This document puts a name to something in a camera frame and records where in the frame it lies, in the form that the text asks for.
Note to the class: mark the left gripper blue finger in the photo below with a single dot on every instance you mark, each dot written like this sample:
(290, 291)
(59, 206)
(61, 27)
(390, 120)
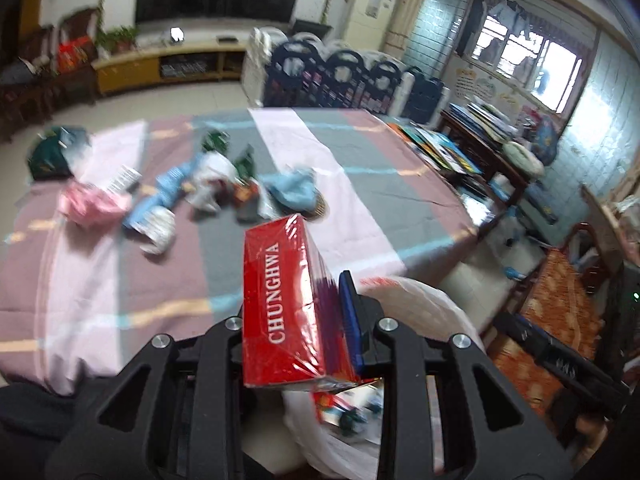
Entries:
(354, 334)

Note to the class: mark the red Chunghwa cigarette carton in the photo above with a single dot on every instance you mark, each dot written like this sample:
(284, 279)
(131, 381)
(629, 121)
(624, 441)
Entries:
(293, 327)

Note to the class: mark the light blue plastic wrapper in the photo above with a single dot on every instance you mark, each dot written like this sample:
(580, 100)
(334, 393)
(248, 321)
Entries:
(295, 191)

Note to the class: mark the white blue toothpaste box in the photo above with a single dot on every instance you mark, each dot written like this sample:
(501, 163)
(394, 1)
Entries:
(125, 181)

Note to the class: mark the pink plastic bag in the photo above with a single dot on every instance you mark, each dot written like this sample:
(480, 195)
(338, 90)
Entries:
(87, 205)

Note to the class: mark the dark green wrapper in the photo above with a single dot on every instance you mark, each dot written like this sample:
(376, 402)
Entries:
(215, 140)

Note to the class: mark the white plastic trash bag bin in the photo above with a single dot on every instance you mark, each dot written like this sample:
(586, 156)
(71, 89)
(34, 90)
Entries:
(407, 449)

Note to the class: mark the stack of children's books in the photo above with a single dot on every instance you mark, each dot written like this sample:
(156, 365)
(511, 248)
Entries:
(436, 150)

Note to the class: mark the dark wooden side table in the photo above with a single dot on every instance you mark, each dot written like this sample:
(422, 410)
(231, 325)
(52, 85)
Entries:
(487, 159)

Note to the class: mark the grey round cushion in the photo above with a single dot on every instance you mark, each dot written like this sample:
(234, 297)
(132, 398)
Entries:
(523, 159)

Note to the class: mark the blue white baby playpen fence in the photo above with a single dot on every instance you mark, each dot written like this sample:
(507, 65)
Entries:
(303, 71)

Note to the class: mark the striped pink grey tablecloth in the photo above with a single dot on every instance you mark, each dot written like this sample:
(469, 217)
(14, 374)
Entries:
(77, 302)

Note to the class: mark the yellow wooden TV cabinet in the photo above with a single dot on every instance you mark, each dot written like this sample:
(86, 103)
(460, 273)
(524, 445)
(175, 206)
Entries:
(177, 64)

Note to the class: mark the white standing air conditioner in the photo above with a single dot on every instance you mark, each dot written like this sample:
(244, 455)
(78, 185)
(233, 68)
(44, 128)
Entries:
(367, 22)

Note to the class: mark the window with bars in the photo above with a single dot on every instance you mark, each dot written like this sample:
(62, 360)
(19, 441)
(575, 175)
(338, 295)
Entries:
(545, 68)

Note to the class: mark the green tissue box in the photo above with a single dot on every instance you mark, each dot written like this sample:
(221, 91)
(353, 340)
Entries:
(58, 153)

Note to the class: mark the potted green plant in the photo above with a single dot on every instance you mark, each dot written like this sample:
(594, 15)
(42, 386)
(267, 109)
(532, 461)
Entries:
(118, 40)

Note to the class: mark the red gift box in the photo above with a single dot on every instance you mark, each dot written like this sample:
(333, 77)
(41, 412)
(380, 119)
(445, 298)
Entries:
(74, 54)

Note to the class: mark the dark wooden armchair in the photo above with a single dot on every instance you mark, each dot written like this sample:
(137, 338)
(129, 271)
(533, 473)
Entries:
(31, 87)

